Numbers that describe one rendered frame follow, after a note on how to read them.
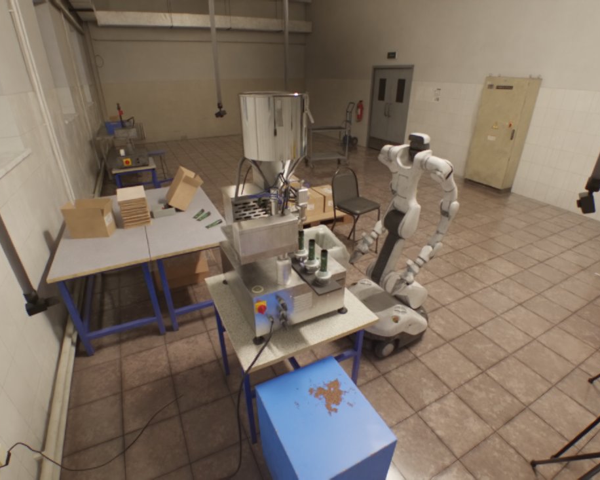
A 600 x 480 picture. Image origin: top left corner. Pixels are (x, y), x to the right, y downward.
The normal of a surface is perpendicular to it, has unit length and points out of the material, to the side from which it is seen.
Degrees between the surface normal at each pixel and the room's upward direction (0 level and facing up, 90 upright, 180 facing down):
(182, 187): 90
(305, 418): 0
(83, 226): 90
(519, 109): 90
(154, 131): 90
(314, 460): 0
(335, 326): 0
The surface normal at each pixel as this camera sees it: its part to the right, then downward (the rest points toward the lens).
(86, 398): 0.00, -0.89
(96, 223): 0.12, 0.46
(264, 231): 0.45, 0.41
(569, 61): -0.89, 0.21
